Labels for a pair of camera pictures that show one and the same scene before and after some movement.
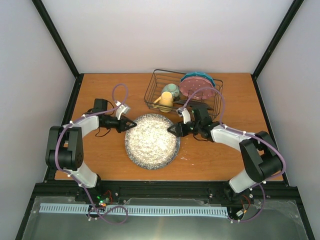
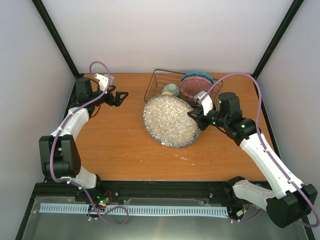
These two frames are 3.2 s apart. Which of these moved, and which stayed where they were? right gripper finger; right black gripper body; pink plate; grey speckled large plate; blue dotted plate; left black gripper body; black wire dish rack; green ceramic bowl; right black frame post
Moved: grey speckled large plate; right gripper finger; right black gripper body; left black gripper body
Stayed: black wire dish rack; right black frame post; green ceramic bowl; pink plate; blue dotted plate
